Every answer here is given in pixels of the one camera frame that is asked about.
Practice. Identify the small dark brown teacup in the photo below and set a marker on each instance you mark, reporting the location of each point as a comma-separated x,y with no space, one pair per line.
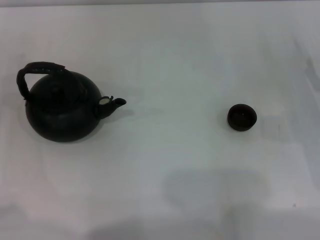
242,117

